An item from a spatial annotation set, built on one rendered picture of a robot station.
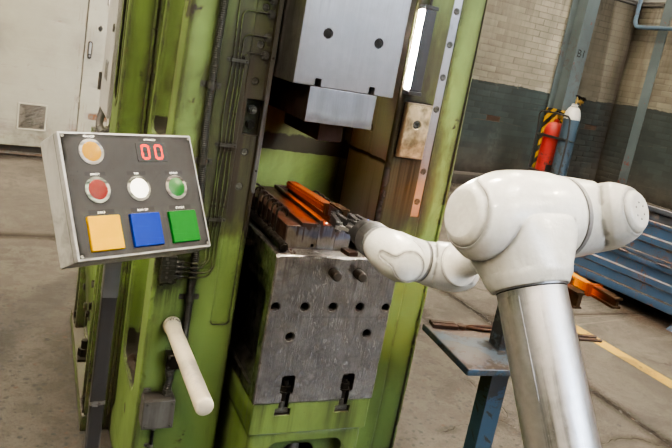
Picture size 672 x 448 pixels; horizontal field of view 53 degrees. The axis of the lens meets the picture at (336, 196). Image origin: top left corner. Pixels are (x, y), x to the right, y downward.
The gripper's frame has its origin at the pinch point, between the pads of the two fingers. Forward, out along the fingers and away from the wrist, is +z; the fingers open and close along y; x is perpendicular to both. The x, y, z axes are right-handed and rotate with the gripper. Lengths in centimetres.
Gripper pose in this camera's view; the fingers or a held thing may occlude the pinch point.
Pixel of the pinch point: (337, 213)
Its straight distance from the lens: 184.6
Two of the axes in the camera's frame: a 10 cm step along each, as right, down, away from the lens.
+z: -3.9, -2.7, 8.8
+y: 9.0, 0.8, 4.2
